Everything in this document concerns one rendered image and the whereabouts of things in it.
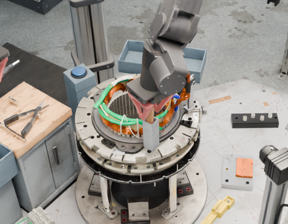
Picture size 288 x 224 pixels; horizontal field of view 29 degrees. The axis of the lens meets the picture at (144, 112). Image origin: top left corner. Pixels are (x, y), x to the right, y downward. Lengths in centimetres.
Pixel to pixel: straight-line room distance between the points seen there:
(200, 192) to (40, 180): 46
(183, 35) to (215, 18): 260
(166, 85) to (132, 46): 66
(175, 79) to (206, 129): 77
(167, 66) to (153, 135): 26
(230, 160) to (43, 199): 57
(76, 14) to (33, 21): 204
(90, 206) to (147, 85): 55
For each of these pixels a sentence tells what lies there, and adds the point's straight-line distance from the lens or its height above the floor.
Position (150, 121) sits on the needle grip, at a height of 119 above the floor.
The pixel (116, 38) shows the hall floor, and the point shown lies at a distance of 354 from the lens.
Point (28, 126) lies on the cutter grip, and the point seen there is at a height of 109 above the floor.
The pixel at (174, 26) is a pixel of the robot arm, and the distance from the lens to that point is 110.
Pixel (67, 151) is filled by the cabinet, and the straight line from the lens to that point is 162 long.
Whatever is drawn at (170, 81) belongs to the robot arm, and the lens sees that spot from 109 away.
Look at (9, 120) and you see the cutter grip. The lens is 148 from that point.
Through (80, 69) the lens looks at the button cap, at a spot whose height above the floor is 104.
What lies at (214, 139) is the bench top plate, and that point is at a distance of 181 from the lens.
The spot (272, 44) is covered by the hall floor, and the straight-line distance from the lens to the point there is 352.
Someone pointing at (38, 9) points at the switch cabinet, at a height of 3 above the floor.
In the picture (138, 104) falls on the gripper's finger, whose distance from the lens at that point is 125.
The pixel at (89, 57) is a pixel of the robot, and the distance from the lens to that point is 186.
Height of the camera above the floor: 209
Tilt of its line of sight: 44 degrees down
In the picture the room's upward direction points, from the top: 3 degrees counter-clockwise
